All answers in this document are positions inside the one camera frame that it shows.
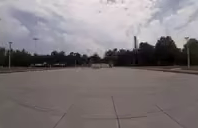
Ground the pale low structure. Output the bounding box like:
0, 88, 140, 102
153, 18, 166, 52
90, 63, 112, 70

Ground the lamp pole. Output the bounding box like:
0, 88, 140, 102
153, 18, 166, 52
32, 37, 40, 54
7, 41, 13, 70
184, 36, 191, 70

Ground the tall chimney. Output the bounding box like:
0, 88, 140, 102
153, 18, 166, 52
133, 35, 138, 51

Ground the grey stone slab plaza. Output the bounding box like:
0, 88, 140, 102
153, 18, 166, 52
0, 66, 198, 128

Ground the raised kerb strip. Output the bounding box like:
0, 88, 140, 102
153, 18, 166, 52
133, 65, 198, 77

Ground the dark wood of trees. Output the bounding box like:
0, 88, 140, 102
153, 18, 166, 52
0, 35, 198, 68

